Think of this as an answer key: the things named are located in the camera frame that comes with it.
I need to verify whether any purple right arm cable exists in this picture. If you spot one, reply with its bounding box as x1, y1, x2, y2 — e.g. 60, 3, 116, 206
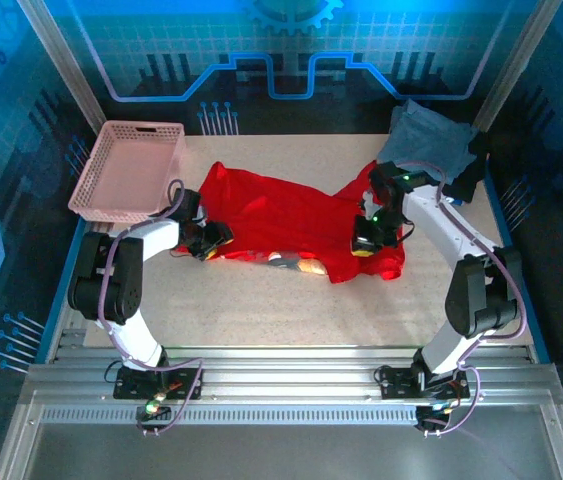
394, 160, 530, 437

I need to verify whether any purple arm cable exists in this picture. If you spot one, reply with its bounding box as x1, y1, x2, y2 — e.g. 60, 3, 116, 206
394, 160, 530, 437
96, 178, 205, 437

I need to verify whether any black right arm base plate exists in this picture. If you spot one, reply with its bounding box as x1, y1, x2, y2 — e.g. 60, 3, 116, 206
377, 363, 471, 401

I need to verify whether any pink plastic basket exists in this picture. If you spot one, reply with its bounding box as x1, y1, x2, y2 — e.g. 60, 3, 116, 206
68, 120, 187, 225

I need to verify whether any red bear print t-shirt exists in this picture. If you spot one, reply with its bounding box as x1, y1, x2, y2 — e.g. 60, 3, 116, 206
176, 160, 407, 285

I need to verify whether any grey-blue folded t-shirt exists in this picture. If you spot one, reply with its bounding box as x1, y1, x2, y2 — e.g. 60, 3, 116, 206
377, 98, 481, 185

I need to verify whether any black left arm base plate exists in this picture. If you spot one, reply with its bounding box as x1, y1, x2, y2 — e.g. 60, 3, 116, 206
113, 366, 204, 401

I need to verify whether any aluminium corner post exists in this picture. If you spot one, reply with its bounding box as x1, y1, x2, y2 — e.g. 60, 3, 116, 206
15, 0, 108, 135
471, 0, 562, 132

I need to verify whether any aluminium rail frame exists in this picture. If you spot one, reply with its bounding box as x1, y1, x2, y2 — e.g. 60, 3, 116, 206
0, 327, 563, 480

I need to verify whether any black folded t-shirt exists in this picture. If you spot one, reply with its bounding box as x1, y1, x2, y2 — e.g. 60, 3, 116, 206
441, 132, 492, 204

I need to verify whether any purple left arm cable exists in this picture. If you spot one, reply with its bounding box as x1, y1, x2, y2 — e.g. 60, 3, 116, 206
96, 178, 205, 437

